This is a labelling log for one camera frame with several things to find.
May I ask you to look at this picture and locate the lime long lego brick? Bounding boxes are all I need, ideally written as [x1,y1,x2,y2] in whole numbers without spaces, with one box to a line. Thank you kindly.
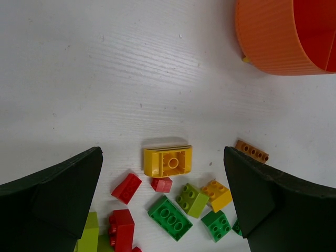
[74,212,114,252]

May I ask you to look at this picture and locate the orange round divided container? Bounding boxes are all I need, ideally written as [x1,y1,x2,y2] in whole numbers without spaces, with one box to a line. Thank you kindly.
[235,1,335,76]

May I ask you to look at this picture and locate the green square lego brick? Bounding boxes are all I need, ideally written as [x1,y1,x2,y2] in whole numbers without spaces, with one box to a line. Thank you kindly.
[201,211,232,242]

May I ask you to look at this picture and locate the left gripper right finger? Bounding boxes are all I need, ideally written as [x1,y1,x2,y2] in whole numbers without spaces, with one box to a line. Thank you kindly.
[224,146,335,251]

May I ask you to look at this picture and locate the brown lego plate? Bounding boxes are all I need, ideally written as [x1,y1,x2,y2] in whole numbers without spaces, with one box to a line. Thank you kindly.
[235,140,269,164]
[232,219,243,236]

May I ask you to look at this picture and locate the small red lego upper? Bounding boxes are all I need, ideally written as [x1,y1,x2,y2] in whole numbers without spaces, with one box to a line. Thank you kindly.
[111,173,142,205]

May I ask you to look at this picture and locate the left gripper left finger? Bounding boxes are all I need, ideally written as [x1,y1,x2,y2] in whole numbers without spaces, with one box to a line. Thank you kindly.
[1,146,103,251]

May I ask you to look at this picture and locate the lime square lego brick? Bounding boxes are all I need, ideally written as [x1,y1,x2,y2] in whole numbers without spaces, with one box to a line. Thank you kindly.
[176,183,209,218]

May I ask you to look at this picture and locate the red long lego brick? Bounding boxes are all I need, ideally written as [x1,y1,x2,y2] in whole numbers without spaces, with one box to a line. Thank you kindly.
[108,209,135,252]

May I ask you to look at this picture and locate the large yellow lego brick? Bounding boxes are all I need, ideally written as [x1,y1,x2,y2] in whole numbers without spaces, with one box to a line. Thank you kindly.
[143,145,193,179]

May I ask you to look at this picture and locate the red lego brick lower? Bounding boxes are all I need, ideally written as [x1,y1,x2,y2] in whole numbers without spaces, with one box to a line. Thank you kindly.
[132,247,142,252]

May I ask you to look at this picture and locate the green long lego brick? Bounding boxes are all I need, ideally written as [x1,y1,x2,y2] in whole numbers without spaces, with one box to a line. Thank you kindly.
[148,195,193,241]

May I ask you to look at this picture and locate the tiny red lego brick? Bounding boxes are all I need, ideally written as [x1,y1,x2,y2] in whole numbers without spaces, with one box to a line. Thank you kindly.
[151,177,173,193]

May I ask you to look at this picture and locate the small yellow lego brick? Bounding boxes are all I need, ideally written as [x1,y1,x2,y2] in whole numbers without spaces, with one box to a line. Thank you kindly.
[201,180,233,213]

